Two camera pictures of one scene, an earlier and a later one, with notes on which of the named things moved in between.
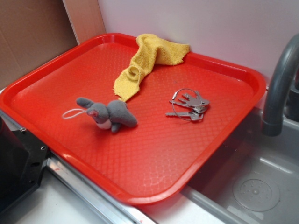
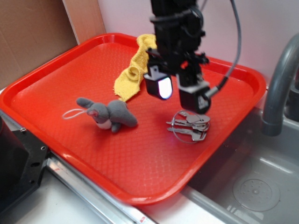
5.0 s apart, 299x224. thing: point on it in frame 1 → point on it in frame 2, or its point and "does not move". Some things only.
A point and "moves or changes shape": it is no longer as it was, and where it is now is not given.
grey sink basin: [253, 178] does not move
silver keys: [188, 104] moves or changes shape
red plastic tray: [151, 149] does not move
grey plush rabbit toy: [112, 115] does not move
